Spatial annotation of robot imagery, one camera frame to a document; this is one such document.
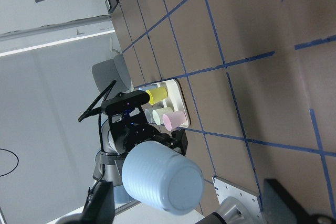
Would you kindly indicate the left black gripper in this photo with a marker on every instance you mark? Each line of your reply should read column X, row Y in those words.
column 126, row 133

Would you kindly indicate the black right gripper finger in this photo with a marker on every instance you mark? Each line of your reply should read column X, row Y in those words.
column 280, row 207

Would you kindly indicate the light blue ribbed cup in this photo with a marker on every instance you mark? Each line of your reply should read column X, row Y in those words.
column 162, row 178

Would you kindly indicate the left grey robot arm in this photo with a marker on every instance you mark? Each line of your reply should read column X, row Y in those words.
column 108, row 162

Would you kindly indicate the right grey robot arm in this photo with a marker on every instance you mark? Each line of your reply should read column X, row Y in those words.
column 240, row 205

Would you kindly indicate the grey cup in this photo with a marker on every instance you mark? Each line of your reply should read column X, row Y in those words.
column 149, row 115

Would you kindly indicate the pale green cup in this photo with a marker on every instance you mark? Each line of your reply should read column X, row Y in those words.
column 158, row 114

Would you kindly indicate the pink cup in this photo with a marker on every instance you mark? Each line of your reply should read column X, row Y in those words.
column 174, row 119

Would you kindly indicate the yellow cup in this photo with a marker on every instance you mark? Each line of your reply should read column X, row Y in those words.
column 157, row 95

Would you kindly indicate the blue cup on tray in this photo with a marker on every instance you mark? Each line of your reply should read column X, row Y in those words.
column 145, row 88

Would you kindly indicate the white plastic tray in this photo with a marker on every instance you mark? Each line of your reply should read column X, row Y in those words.
column 175, row 99

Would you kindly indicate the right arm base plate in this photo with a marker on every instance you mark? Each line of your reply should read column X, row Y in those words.
column 248, row 198

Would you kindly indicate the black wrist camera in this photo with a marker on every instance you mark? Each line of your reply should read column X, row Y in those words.
column 124, row 101

